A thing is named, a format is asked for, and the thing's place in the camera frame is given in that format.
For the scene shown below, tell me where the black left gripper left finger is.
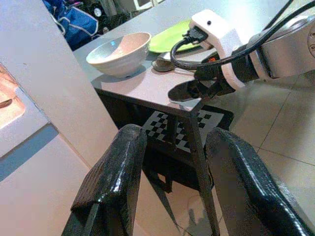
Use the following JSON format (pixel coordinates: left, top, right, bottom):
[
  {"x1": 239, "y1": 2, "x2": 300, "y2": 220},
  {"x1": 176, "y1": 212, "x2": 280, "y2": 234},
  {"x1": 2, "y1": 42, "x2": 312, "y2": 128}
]
[{"x1": 61, "y1": 123, "x2": 148, "y2": 236}]

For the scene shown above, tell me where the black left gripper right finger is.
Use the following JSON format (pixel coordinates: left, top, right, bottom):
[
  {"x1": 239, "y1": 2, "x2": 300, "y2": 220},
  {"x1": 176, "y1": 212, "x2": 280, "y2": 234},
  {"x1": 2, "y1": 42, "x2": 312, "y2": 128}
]
[{"x1": 205, "y1": 127, "x2": 311, "y2": 236}]

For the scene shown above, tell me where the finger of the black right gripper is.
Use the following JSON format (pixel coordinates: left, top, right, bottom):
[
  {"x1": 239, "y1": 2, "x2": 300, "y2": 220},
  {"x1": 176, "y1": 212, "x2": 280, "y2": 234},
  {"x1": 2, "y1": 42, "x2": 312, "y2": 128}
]
[{"x1": 168, "y1": 80, "x2": 205, "y2": 102}]

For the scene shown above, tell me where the grey table with black legs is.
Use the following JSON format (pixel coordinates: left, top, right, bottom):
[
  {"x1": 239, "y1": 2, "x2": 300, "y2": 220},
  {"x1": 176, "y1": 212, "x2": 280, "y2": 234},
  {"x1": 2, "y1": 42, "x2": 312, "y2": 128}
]
[{"x1": 73, "y1": 0, "x2": 315, "y2": 236}]

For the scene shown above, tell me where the long metal spoon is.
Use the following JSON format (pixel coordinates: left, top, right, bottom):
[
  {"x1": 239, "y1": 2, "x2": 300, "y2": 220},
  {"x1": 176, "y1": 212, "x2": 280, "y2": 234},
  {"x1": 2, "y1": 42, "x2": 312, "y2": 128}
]
[{"x1": 151, "y1": 52, "x2": 179, "y2": 73}]

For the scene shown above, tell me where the black checkered board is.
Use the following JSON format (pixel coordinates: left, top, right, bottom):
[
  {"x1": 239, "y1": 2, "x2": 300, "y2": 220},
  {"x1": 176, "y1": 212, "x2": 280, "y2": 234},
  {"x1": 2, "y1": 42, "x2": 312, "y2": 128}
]
[{"x1": 98, "y1": 90, "x2": 234, "y2": 192}]

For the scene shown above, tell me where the green plate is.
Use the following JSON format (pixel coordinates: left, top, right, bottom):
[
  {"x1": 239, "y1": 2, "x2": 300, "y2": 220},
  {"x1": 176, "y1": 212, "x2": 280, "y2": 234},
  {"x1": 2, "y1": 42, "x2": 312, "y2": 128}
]
[{"x1": 149, "y1": 19, "x2": 206, "y2": 54}]

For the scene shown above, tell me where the white ceramic bowl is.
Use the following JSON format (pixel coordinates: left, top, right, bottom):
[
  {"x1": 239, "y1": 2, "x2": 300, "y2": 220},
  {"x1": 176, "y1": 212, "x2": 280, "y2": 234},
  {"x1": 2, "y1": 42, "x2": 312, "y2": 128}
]
[{"x1": 86, "y1": 32, "x2": 152, "y2": 79}]

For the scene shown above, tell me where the white cabinet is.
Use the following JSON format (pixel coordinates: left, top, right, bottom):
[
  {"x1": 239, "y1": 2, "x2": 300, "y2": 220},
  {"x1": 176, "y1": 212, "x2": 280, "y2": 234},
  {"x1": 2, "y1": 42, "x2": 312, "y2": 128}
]
[{"x1": 0, "y1": 62, "x2": 119, "y2": 236}]

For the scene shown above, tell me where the white counter with pillar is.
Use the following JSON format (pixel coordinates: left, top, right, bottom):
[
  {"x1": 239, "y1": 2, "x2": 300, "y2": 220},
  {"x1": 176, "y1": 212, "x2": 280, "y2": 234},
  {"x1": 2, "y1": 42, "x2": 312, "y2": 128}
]
[{"x1": 0, "y1": 0, "x2": 119, "y2": 163}]

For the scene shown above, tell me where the blue bag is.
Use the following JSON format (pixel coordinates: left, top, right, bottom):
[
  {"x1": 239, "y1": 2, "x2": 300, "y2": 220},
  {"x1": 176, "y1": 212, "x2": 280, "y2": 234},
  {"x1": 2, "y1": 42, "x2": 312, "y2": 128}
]
[{"x1": 42, "y1": 0, "x2": 99, "y2": 49}]

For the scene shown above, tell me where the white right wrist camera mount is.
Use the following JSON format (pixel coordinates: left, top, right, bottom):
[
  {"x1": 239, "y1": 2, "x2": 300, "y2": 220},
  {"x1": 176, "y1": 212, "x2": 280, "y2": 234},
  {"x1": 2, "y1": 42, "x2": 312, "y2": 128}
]
[{"x1": 190, "y1": 9, "x2": 247, "y2": 89}]

